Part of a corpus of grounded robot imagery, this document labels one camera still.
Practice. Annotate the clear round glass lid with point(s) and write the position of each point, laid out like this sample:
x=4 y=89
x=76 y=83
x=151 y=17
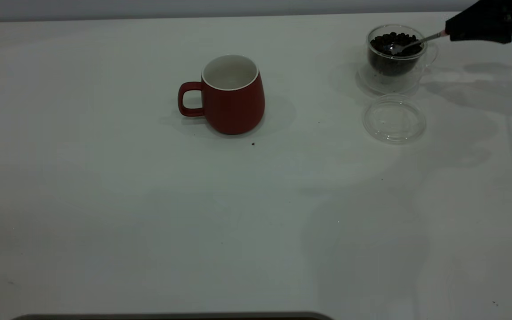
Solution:
x=394 y=129

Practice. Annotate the red ceramic mug white inside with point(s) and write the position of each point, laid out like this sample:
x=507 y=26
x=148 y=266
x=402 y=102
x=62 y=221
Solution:
x=234 y=111

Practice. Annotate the clear glass saucer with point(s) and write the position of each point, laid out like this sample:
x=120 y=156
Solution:
x=389 y=87

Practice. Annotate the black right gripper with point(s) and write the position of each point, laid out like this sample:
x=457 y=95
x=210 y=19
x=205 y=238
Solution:
x=509 y=9

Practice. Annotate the dark coffee beans pile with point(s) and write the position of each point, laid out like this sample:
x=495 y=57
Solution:
x=394 y=60

